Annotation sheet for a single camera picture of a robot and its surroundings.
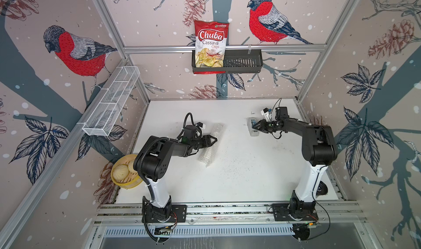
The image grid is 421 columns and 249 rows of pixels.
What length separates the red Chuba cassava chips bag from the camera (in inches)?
32.9

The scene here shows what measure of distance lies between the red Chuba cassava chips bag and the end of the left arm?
1.18ft

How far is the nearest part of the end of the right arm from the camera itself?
81cm

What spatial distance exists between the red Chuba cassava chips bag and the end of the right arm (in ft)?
1.37

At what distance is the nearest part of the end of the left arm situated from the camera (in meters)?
0.80
